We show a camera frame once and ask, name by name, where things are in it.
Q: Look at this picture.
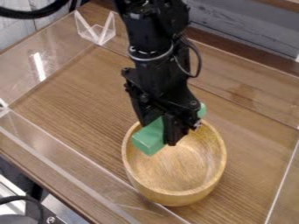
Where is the brown wooden bowl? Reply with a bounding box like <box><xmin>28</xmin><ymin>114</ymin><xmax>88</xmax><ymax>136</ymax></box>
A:
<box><xmin>122</xmin><ymin>122</ymin><xmax>228</xmax><ymax>207</ymax></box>

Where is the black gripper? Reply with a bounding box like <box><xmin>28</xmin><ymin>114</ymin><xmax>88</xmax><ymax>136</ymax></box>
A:
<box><xmin>122</xmin><ymin>52</ymin><xmax>200</xmax><ymax>146</ymax></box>

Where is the clear acrylic tray wall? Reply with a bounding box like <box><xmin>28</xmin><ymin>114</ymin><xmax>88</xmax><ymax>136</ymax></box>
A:
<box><xmin>0</xmin><ymin>103</ymin><xmax>190</xmax><ymax>224</ymax></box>

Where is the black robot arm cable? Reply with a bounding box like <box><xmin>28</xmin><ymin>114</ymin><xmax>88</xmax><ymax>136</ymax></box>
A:
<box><xmin>0</xmin><ymin>0</ymin><xmax>80</xmax><ymax>20</ymax></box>

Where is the clear acrylic corner bracket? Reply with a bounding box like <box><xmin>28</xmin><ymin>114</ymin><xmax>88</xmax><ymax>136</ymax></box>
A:
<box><xmin>74</xmin><ymin>11</ymin><xmax>116</xmax><ymax>46</ymax></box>

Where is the green rectangular block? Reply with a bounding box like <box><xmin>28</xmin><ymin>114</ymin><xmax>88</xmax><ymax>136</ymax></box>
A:
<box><xmin>130</xmin><ymin>102</ymin><xmax>207</xmax><ymax>156</ymax></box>

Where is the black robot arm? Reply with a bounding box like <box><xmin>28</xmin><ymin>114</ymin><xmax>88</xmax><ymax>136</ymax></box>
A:
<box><xmin>114</xmin><ymin>0</ymin><xmax>202</xmax><ymax>146</ymax></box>

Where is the black cable bottom left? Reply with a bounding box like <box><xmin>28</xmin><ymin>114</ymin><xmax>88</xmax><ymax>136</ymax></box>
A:
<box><xmin>0</xmin><ymin>195</ymin><xmax>44</xmax><ymax>224</ymax></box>

